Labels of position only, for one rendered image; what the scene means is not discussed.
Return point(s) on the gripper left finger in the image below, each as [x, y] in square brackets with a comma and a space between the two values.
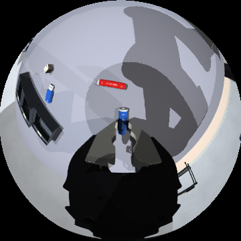
[96, 152]

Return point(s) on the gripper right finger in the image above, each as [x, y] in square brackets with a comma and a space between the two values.
[147, 151]

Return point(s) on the red battery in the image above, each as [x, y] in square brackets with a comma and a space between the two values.
[110, 83]

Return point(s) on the white die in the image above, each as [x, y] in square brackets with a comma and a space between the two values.
[48, 68]

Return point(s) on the blue battery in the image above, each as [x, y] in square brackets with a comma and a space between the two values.
[122, 118]

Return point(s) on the blue usb stick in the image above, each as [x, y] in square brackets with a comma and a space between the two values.
[49, 93]

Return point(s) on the black rack of three bins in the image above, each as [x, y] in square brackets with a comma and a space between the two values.
[34, 112]

